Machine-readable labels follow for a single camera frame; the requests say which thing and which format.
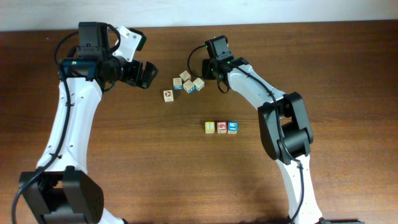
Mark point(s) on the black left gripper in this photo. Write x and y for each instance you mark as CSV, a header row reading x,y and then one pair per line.
x,y
134,77

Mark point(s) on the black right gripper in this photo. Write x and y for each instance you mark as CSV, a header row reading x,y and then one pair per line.
x,y
206,66

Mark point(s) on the wooden block red 6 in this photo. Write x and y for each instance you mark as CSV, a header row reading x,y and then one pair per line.
x,y
222,127

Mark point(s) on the wooden block yellow letter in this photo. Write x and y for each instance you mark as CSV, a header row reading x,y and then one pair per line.
x,y
209,127

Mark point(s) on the wooden block blue L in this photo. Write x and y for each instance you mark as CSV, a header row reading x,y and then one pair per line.
x,y
232,127

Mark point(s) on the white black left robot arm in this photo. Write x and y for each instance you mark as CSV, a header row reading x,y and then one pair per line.
x,y
59,190

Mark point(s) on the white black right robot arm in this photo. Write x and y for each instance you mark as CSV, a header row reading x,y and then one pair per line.
x,y
285,130

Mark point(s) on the wooden block teal pattern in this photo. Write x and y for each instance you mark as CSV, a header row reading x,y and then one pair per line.
x,y
199,84

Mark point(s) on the wooden block blue side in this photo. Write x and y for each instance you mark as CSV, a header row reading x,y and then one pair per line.
x,y
177,83

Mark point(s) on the wooden block top pattern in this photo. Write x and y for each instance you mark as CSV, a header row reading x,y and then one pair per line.
x,y
185,76

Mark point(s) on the wooden block blue edge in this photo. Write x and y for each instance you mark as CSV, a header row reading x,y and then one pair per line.
x,y
189,87

